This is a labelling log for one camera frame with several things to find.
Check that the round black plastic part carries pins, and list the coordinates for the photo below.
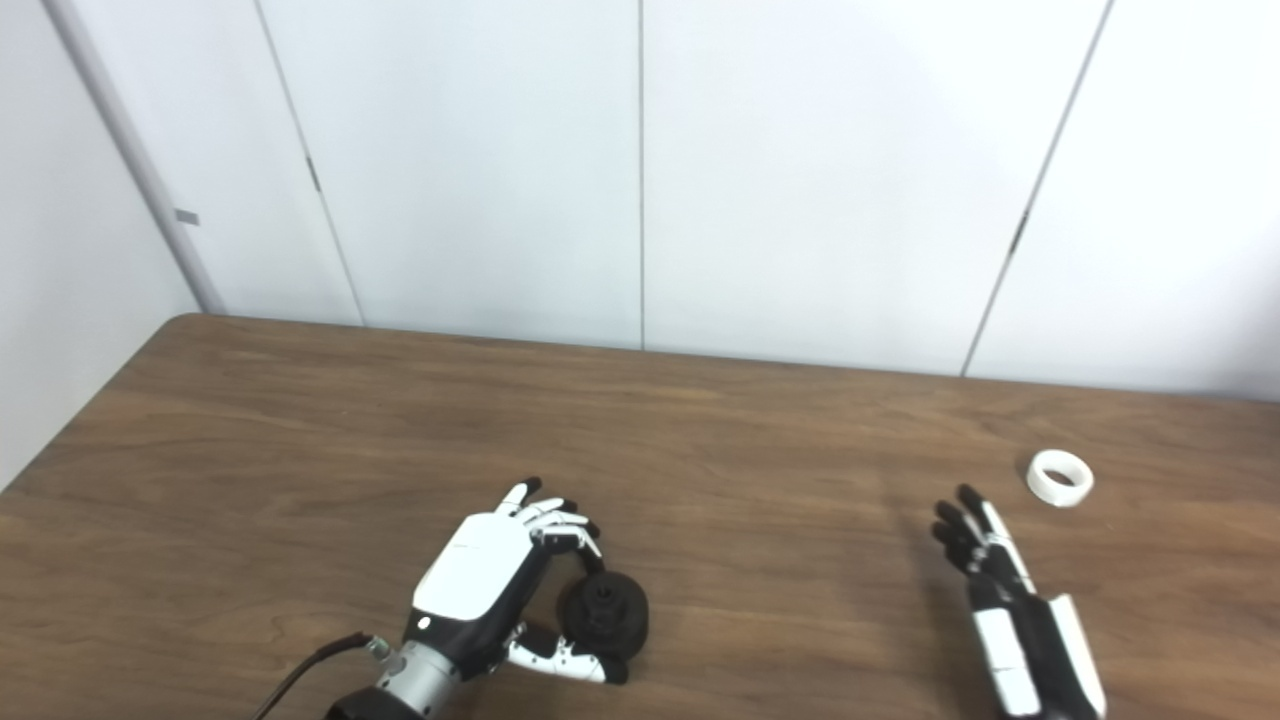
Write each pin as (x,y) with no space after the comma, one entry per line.
(605,615)

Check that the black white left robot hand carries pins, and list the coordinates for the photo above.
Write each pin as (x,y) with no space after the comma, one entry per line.
(475,575)

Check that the gray wall corner trim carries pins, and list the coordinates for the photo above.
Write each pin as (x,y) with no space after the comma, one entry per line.
(140,170)

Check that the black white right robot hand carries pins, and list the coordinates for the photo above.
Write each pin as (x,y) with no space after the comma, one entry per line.
(1040,660)

